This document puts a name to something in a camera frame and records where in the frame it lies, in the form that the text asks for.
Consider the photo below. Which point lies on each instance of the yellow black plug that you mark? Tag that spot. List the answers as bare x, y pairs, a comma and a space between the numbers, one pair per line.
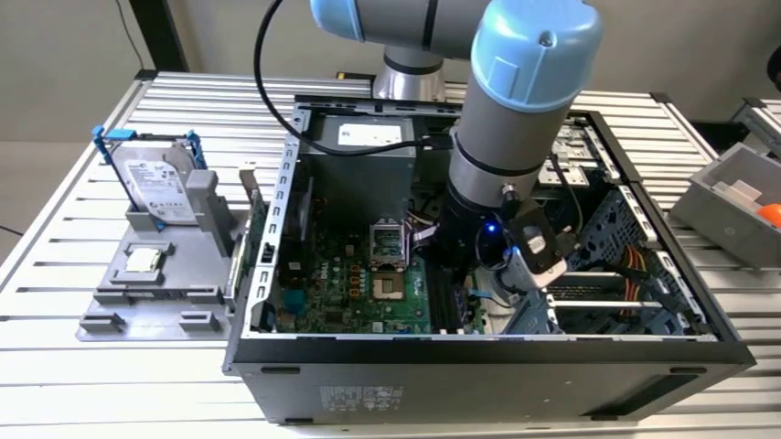
342, 75

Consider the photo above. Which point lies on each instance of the silver CPU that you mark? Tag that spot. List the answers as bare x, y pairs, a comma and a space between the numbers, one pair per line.
146, 260

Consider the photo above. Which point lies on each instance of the grey metal drive cage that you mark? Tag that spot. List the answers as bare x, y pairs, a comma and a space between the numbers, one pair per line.
567, 174

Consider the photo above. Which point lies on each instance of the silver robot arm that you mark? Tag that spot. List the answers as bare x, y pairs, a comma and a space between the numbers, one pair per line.
518, 91

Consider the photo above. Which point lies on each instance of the CPU socket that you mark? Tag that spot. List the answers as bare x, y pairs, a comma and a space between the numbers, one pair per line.
389, 287

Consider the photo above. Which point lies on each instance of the metal disk bay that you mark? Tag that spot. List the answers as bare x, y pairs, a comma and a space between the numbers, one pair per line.
610, 303

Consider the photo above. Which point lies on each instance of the black RAM slot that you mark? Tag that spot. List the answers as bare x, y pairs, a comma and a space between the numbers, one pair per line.
442, 302
434, 302
449, 304

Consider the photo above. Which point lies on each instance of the aluminium side table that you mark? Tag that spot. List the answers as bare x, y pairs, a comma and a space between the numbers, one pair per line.
762, 119

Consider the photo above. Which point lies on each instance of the green motherboard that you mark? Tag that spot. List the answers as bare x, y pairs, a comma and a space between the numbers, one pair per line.
390, 315

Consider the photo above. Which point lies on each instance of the RAM stick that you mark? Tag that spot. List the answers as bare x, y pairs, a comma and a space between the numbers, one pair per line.
462, 304
158, 295

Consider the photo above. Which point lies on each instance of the black rounded object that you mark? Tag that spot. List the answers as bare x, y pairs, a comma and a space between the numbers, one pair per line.
774, 68

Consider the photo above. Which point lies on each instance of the white block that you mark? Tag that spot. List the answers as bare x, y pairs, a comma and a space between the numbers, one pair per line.
741, 189

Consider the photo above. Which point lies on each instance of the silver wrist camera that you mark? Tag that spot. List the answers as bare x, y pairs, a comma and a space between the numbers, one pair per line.
530, 276

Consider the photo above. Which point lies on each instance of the orange ball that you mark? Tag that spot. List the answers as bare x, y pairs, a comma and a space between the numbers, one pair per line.
770, 215

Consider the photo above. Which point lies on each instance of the hard disk in blue carrier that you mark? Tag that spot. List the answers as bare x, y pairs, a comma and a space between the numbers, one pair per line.
152, 183

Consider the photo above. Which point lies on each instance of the black frame post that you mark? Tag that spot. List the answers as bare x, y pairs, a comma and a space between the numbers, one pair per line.
164, 41

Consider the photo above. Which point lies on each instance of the grey power supply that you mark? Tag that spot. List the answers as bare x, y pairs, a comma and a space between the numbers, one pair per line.
359, 183

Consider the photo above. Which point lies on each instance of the grey plastic bin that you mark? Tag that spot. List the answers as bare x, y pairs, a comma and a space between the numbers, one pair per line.
726, 238

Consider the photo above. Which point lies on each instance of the black PC case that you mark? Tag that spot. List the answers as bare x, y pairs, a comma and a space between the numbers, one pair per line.
427, 393

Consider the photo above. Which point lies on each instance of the grey parts rack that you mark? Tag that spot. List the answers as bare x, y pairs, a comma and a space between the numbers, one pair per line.
176, 256

